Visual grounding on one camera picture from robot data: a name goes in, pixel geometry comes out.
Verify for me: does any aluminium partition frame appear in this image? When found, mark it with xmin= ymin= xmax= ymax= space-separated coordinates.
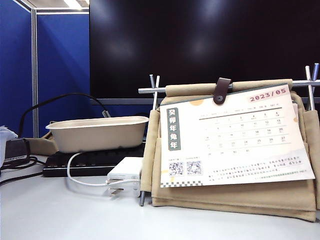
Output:
xmin=14 ymin=0 xmax=90 ymax=139

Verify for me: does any white crumpled paper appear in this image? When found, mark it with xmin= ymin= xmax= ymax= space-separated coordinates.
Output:
xmin=0 ymin=124 xmax=19 ymax=169

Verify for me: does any black keyboard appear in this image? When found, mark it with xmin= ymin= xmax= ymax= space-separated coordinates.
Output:
xmin=42 ymin=143 xmax=147 ymax=178

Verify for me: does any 2023 calendar card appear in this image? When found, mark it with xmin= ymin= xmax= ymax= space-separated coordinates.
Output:
xmin=159 ymin=83 xmax=316 ymax=189

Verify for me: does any white charger cable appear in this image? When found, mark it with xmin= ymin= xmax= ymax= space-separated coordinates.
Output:
xmin=66 ymin=151 xmax=141 ymax=187

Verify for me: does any blue partition panel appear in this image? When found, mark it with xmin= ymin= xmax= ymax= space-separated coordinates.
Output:
xmin=36 ymin=11 xmax=91 ymax=138
xmin=0 ymin=0 xmax=33 ymax=139

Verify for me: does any beige canvas organizer bag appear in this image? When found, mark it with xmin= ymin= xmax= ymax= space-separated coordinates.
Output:
xmin=140 ymin=78 xmax=320 ymax=223

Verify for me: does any looped black cable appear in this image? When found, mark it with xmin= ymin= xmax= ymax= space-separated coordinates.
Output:
xmin=0 ymin=154 xmax=49 ymax=174

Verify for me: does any large black monitor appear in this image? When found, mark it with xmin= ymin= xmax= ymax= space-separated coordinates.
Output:
xmin=89 ymin=0 xmax=320 ymax=106

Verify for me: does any white power adapter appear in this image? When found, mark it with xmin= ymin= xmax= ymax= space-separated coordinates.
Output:
xmin=106 ymin=156 xmax=145 ymax=198

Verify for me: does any brown leather snap strap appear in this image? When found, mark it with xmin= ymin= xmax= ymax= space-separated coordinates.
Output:
xmin=213 ymin=77 xmax=232 ymax=105

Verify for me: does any small black box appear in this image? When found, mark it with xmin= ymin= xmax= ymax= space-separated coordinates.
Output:
xmin=4 ymin=137 xmax=32 ymax=161

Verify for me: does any beige cloth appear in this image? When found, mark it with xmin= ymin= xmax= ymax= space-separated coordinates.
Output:
xmin=24 ymin=120 xmax=60 ymax=156

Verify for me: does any black cable with silver plug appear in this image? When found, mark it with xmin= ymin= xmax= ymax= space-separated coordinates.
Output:
xmin=18 ymin=92 xmax=111 ymax=138

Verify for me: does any straight black cable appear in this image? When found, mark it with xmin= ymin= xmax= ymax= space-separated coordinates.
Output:
xmin=0 ymin=171 xmax=45 ymax=187

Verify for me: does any beige paper lunch box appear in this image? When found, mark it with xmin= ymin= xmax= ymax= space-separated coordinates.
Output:
xmin=45 ymin=115 xmax=150 ymax=154

